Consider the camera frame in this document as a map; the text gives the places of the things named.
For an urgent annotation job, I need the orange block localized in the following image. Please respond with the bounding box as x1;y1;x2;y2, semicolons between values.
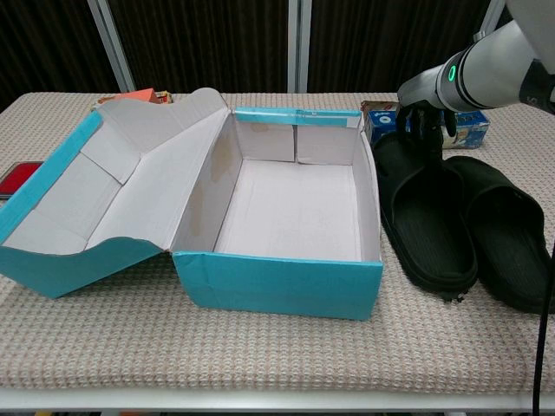
119;88;160;105

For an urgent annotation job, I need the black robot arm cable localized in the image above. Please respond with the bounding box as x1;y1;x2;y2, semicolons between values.
531;242;555;416

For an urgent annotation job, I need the blue Oreo cookie box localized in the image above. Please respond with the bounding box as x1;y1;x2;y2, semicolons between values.
362;107;491;151

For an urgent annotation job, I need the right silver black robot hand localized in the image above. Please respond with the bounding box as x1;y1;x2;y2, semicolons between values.
396;64;457;152

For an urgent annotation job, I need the grey aluminium frame post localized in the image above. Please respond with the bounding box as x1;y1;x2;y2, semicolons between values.
479;0;508;40
86;0;136;93
285;0;312;93

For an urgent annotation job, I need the yellow brown snack packet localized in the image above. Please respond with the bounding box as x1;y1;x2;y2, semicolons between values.
93;89;175;109

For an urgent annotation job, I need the dark brown curtain panel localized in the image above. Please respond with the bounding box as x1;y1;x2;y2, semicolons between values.
307;0;495;94
0;0;121;113
108;0;291;94

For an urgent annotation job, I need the black rubber slipper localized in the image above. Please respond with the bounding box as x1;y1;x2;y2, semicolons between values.
373;132;479;302
444;155;548;315

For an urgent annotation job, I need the beige woven table cloth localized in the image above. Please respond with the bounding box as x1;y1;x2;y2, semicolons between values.
0;91;555;393

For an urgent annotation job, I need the red stamp pad black frame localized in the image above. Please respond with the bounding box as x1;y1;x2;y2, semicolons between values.
0;160;46;201

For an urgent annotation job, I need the light blue cardboard shoe box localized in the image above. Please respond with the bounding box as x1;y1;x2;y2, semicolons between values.
0;88;385;322

